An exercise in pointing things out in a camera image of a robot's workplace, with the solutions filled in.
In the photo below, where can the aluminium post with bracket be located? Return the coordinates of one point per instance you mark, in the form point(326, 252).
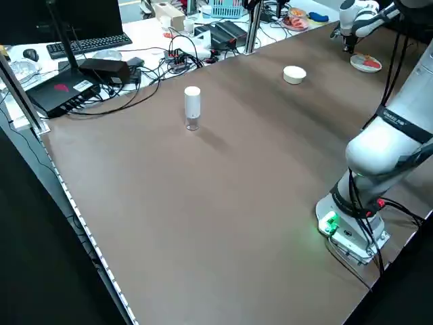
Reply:
point(253, 30)

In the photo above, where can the yellow plate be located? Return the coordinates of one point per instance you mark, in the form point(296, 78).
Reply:
point(321, 22)

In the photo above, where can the blue cloth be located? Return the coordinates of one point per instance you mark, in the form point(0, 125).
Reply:
point(318, 16)

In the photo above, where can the cardboard box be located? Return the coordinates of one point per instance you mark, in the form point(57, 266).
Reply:
point(169, 13)

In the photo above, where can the black computer monitor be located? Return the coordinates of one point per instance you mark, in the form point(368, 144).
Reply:
point(67, 20)

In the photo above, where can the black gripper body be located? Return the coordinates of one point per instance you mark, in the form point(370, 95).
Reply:
point(348, 38)

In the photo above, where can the blue plastic basket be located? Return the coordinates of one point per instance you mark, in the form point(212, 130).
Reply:
point(226, 10)

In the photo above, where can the clear plastic bowl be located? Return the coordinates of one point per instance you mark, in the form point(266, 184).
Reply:
point(106, 55)

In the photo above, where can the white bowl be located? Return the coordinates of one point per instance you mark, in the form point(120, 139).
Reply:
point(294, 76)

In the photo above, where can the white cup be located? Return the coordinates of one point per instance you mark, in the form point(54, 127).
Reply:
point(189, 25)

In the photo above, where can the black keyboard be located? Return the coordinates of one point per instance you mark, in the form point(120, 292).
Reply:
point(88, 44)

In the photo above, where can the aluminium frame rail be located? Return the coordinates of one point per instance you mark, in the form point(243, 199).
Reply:
point(20, 98)

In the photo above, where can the clear glass bowl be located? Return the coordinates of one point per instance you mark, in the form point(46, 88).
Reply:
point(290, 13)

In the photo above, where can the black rectangular brick box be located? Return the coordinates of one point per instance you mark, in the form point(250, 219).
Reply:
point(105, 69)

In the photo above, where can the black monitor stand pole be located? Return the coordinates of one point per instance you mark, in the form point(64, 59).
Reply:
point(64, 37)

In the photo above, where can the grilled shrimp skewer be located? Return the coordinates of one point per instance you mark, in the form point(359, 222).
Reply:
point(297, 23)

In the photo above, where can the pink plate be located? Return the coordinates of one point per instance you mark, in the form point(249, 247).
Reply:
point(293, 28)

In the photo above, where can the white oil pot clear base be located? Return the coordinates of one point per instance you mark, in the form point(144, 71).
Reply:
point(192, 105)

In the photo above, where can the black router red logo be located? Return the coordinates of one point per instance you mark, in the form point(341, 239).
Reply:
point(57, 91)

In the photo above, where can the black computer mouse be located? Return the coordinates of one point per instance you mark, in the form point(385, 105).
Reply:
point(30, 54)

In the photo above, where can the black power supply unit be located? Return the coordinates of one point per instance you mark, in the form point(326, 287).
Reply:
point(226, 32)

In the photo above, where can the clear plastic container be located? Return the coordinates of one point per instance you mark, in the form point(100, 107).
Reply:
point(25, 71)

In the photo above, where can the golden bread piece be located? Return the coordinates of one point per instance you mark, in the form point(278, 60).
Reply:
point(298, 11)

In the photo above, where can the hub with red plugs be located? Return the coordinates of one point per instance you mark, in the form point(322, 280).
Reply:
point(176, 59)

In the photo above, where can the round white plate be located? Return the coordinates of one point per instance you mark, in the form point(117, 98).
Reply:
point(356, 61)

